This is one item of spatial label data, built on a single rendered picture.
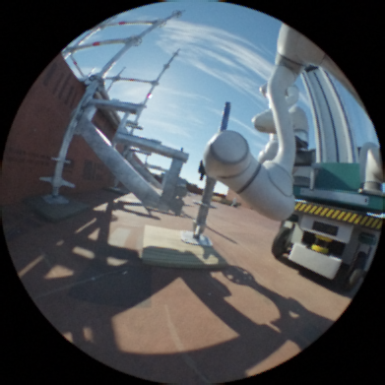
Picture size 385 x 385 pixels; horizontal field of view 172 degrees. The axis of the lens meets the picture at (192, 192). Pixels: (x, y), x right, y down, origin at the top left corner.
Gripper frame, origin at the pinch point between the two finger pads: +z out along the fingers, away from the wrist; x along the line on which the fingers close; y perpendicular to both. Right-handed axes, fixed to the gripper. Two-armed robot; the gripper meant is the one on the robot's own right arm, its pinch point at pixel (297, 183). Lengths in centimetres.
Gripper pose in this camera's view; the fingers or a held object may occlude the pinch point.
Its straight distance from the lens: 56.8
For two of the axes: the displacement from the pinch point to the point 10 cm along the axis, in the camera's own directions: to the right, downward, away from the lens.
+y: 9.0, 2.3, 3.7
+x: -3.6, -1.0, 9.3
